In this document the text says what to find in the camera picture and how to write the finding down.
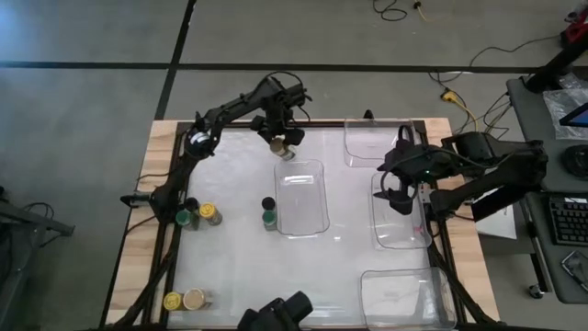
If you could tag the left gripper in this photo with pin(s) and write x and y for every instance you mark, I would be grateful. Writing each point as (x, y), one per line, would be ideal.
(279, 120)

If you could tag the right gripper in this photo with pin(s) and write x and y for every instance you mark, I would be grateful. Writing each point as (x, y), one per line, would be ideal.
(413, 161)

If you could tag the tan lid seasoning jar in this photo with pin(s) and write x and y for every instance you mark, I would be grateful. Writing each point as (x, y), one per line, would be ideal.
(281, 149)
(194, 299)

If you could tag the black lid spice jar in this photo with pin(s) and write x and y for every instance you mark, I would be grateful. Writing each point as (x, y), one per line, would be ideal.
(268, 202)
(191, 203)

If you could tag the green lid oregano jar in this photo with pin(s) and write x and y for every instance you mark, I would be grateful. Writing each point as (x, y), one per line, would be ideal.
(269, 218)
(184, 217)

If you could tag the yellow lid chili onion jar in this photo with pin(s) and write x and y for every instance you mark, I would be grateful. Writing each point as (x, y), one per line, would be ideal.
(209, 211)
(173, 301)

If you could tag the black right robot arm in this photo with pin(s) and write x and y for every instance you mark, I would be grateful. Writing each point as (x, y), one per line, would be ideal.
(505, 161)

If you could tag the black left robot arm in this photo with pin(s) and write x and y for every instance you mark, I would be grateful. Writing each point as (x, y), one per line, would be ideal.
(236, 106)

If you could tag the clear plastic bin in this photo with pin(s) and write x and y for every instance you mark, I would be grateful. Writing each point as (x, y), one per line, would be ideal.
(404, 299)
(367, 142)
(399, 230)
(301, 207)

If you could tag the white paper sheet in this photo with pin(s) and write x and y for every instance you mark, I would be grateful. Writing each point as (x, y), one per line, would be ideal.
(498, 225)

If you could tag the grey desk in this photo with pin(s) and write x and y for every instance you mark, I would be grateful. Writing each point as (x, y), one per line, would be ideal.
(539, 257)
(528, 115)

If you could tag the desk caster wheel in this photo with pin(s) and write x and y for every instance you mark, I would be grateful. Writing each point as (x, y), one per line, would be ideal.
(535, 291)

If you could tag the black keyboard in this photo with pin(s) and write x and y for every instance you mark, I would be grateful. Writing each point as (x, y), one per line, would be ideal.
(569, 220)

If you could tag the black round puck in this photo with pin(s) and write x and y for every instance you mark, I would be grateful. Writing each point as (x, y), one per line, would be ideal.
(576, 161)

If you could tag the clear plastic bag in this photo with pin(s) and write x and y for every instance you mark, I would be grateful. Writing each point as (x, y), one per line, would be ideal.
(558, 106)

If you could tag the black handheld device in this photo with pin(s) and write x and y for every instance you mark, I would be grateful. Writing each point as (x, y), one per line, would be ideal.
(576, 269)

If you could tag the blue lit screen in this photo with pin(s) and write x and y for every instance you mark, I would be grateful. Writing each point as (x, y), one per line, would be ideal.
(578, 116)

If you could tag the black monitor stand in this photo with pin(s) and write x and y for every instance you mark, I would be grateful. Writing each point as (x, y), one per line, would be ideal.
(551, 69)

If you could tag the red black tool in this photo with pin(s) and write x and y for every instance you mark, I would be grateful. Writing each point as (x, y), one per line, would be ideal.
(578, 31)

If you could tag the grey metal stand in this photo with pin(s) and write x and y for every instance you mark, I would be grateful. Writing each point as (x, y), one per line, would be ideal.
(27, 218)

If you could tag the silver metal bracket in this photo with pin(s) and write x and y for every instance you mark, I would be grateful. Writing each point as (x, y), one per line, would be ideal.
(425, 197)

